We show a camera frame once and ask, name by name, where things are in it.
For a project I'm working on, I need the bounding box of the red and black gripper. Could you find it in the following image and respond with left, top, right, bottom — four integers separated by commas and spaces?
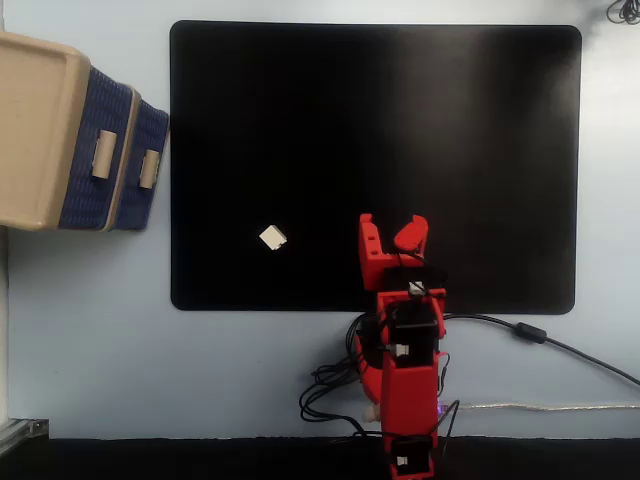
358, 213, 449, 302

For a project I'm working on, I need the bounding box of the small white block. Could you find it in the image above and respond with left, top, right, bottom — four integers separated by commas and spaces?
258, 224, 288, 252

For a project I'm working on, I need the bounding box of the blue woven drawer beige handle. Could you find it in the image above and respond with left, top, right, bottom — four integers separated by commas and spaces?
58, 67, 135, 231
115, 98, 170, 232

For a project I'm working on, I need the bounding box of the large black mat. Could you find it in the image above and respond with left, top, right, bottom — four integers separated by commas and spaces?
169, 19, 583, 316

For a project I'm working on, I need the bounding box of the black servo cable bundle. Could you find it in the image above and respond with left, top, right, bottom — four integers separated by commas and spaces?
298, 314, 391, 444

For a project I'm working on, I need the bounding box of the black cable with ferrite bead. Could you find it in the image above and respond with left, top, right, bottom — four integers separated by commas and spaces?
442, 313, 640, 387

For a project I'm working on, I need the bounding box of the silver braided cable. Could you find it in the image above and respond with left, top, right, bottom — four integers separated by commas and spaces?
457, 401, 640, 414

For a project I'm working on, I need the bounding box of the coiled black cable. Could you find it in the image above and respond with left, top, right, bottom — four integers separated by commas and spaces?
606, 0, 640, 25

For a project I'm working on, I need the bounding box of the beige drawer cabinet frame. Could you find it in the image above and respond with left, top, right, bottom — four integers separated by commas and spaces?
0, 30, 171, 234

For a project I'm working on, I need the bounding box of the aluminium profile rail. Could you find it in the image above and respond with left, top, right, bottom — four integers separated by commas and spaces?
0, 417, 50, 454

